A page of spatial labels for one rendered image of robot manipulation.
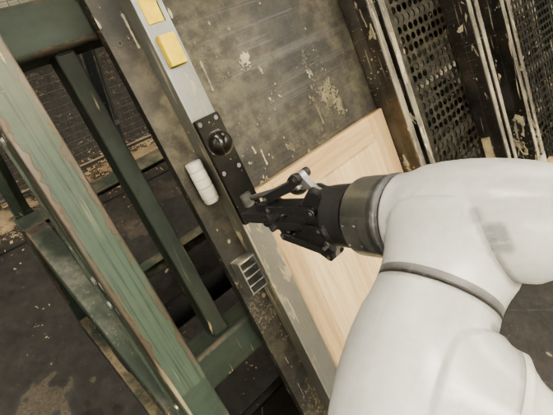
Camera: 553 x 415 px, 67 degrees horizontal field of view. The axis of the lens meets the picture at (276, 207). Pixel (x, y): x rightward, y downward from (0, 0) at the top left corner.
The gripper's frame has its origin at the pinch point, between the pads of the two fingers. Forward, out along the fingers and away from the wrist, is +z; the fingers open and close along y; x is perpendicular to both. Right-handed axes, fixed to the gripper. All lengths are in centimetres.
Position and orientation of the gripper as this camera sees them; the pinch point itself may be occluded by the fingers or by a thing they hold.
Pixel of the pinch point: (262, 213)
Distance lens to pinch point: 63.3
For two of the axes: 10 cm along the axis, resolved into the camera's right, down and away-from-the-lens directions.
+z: -5.9, 0.0, 8.1
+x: 7.0, -5.0, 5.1
